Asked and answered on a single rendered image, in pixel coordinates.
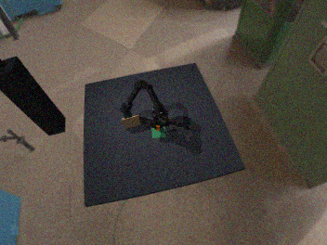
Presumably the green flat mat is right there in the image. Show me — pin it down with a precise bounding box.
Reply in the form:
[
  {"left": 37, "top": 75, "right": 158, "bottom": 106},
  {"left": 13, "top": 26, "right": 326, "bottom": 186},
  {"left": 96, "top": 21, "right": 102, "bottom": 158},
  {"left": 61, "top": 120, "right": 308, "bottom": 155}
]
[{"left": 152, "top": 104, "right": 166, "bottom": 138}]

